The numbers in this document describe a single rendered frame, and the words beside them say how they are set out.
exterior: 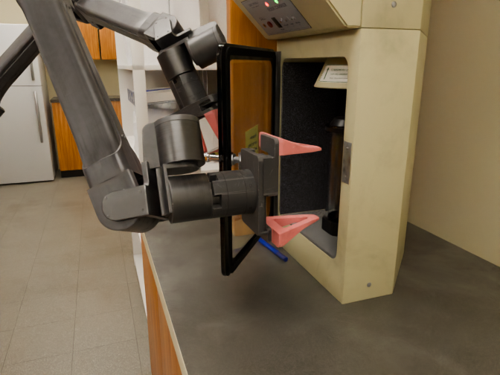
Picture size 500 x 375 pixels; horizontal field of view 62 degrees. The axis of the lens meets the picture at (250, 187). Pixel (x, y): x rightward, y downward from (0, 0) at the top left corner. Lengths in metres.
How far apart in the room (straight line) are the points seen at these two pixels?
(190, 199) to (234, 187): 0.06
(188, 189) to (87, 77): 0.20
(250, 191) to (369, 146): 0.28
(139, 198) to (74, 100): 0.16
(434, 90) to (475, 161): 0.22
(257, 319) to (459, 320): 0.34
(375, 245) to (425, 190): 0.47
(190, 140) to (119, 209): 0.12
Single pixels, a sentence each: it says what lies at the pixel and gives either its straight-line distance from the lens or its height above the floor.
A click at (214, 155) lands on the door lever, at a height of 1.20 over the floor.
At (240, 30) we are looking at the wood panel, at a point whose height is 1.43.
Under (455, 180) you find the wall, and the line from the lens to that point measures 1.15.
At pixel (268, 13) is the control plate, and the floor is 1.45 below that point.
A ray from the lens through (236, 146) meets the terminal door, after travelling 0.74.
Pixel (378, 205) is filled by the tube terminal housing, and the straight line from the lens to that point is 0.76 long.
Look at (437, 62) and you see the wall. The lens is 1.19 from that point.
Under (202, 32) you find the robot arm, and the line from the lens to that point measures 0.79.
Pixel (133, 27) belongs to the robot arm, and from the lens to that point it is 0.93.
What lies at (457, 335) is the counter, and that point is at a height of 0.94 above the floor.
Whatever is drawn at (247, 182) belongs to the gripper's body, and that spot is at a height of 1.22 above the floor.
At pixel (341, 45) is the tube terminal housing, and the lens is 0.74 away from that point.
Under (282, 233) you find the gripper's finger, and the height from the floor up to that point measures 1.15.
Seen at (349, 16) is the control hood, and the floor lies 1.42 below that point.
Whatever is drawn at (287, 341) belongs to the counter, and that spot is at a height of 0.94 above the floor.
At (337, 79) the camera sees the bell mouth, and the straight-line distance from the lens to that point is 0.79.
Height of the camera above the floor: 1.35
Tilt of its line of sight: 16 degrees down
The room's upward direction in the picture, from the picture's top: straight up
